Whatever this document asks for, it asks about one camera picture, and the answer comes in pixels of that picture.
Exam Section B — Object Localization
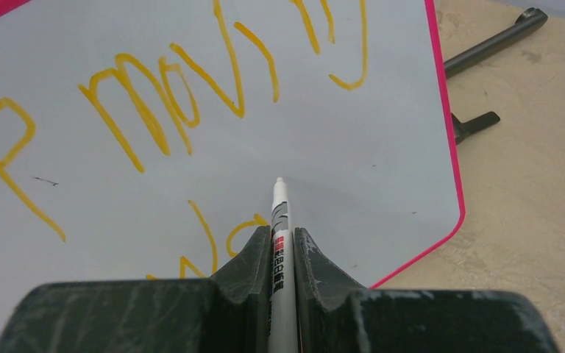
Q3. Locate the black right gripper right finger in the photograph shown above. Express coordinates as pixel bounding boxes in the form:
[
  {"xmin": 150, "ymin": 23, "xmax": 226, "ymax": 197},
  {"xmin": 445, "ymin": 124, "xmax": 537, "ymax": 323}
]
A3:
[{"xmin": 294, "ymin": 228, "xmax": 559, "ymax": 352}]

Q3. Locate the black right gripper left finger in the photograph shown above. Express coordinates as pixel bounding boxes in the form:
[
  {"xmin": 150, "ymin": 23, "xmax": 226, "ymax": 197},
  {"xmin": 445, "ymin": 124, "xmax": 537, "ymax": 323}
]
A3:
[{"xmin": 0, "ymin": 227, "xmax": 271, "ymax": 352}]

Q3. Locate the pink framed whiteboard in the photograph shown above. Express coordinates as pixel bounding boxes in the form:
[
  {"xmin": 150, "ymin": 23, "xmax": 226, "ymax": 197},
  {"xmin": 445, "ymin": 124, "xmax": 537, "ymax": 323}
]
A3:
[{"xmin": 0, "ymin": 1, "xmax": 464, "ymax": 331}]

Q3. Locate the black metal rod tool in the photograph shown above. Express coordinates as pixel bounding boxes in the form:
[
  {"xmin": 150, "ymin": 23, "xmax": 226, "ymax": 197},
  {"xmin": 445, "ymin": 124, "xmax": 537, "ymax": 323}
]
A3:
[{"xmin": 444, "ymin": 7, "xmax": 549, "ymax": 79}]

